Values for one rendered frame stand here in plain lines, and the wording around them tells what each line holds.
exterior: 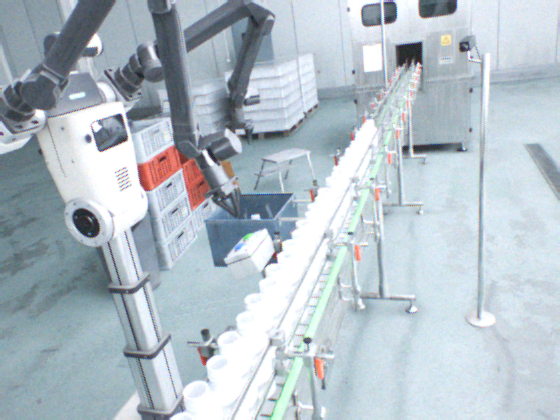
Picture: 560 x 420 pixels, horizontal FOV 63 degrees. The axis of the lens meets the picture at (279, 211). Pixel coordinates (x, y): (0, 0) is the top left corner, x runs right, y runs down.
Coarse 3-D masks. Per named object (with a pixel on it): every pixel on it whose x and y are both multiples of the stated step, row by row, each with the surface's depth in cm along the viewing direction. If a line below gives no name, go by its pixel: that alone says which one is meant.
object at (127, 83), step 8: (128, 64) 144; (104, 72) 146; (112, 72) 147; (120, 72) 145; (128, 72) 144; (112, 80) 146; (120, 80) 145; (128, 80) 146; (136, 80) 146; (120, 88) 146; (128, 88) 147; (136, 88) 149; (128, 96) 148; (136, 96) 151
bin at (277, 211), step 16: (288, 192) 208; (240, 208) 219; (256, 208) 216; (272, 208) 213; (288, 208) 197; (208, 224) 191; (224, 224) 188; (240, 224) 186; (256, 224) 183; (272, 224) 181; (288, 224) 197; (224, 240) 191; (272, 240) 184; (224, 256) 194; (272, 256) 187
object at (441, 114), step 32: (352, 0) 527; (384, 0) 517; (416, 0) 508; (448, 0) 498; (352, 32) 542; (384, 32) 530; (416, 32) 520; (448, 32) 510; (416, 64) 576; (448, 64) 522; (416, 96) 546; (448, 96) 535; (416, 128) 560; (448, 128) 549
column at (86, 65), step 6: (60, 0) 960; (66, 0) 956; (72, 0) 975; (66, 6) 961; (72, 6) 973; (66, 12) 966; (66, 18) 972; (84, 60) 997; (90, 60) 1018; (84, 66) 1003; (90, 66) 1022; (90, 72) 1012; (96, 72) 1025
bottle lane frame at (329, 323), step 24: (384, 144) 246; (384, 168) 238; (360, 216) 166; (360, 240) 165; (336, 264) 129; (336, 288) 127; (336, 312) 126; (312, 336) 102; (336, 336) 126; (288, 384) 88; (288, 408) 86
